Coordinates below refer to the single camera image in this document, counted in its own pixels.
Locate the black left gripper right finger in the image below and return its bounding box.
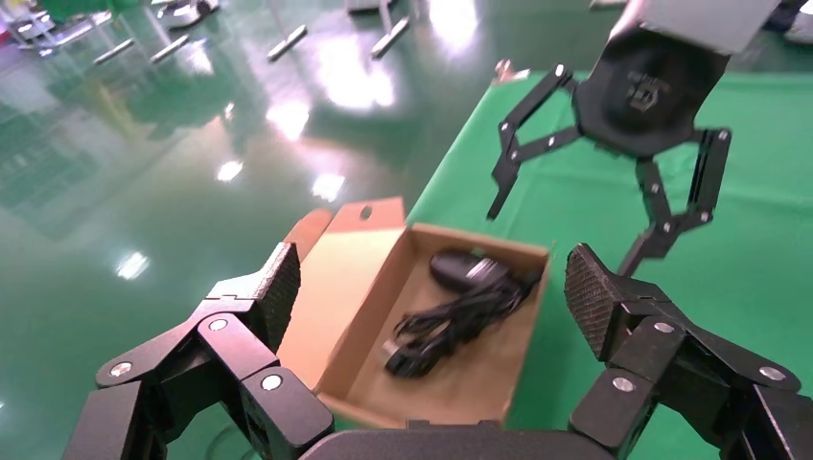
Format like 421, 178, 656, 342
564, 242, 813, 460

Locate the green background object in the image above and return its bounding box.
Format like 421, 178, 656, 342
40, 0, 144, 21

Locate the open brown cardboard box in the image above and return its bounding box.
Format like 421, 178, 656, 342
276, 196, 552, 429

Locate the white table leg with foot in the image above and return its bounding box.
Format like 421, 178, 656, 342
149, 33, 192, 65
370, 0, 411, 59
267, 24, 310, 63
93, 37, 136, 67

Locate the green table cloth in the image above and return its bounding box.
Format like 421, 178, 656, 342
406, 69, 813, 460

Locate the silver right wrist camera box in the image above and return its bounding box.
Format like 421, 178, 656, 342
609, 0, 782, 57

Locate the silver binder clip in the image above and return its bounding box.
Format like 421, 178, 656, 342
494, 58, 532, 85

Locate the grey metal background frame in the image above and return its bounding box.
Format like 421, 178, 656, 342
0, 9, 97, 54

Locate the black cable with plug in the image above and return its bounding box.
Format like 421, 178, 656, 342
381, 279, 541, 380

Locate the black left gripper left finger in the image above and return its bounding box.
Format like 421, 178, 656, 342
63, 241, 335, 460

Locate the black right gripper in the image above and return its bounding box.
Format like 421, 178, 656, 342
487, 28, 732, 279

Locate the black wired computer mouse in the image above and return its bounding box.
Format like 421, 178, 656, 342
429, 248, 546, 306

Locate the dark floor stand base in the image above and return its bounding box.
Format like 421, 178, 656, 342
157, 0, 221, 31

